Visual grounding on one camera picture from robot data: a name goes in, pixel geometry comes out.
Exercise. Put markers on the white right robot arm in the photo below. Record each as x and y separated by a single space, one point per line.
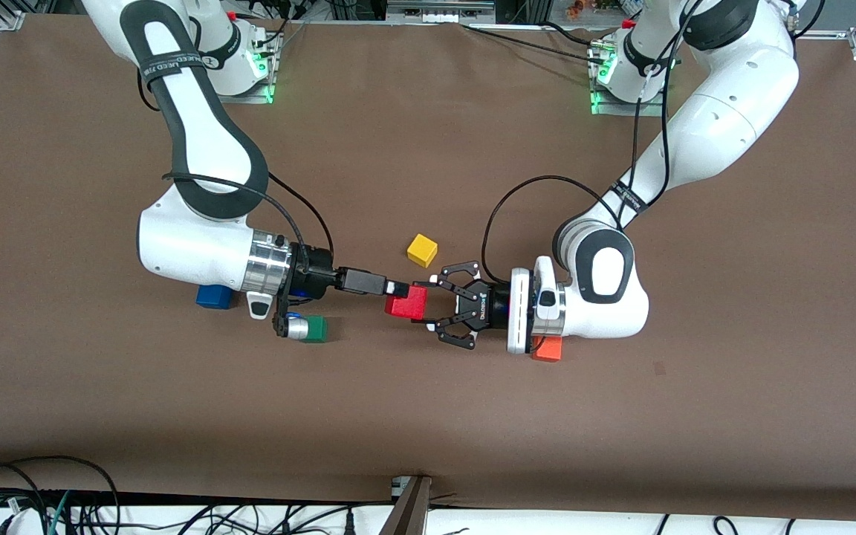
205 141

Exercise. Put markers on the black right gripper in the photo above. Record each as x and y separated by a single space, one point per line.
315 273

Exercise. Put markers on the brown paper table cover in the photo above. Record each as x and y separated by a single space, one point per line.
428 416

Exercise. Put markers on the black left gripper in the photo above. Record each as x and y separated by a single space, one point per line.
489 306

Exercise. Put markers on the small orange figure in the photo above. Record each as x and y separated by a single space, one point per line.
574 9

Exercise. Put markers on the green wooden block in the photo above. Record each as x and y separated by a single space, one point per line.
316 331

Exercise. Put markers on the yellow wooden block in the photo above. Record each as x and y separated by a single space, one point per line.
422 250

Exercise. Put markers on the grey power strip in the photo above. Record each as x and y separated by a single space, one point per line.
439 11

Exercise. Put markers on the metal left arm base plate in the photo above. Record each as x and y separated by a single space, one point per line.
621 109

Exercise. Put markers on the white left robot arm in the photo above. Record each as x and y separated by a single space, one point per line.
725 111

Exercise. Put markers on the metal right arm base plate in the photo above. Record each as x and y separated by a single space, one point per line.
264 93

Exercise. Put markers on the brown wooden beam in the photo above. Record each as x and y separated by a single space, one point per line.
407 513

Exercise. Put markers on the orange wooden block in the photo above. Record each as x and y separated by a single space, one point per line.
547 349

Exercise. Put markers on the blue wooden block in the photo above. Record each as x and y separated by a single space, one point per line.
212 299

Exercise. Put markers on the red wooden block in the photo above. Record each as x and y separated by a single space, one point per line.
409 306

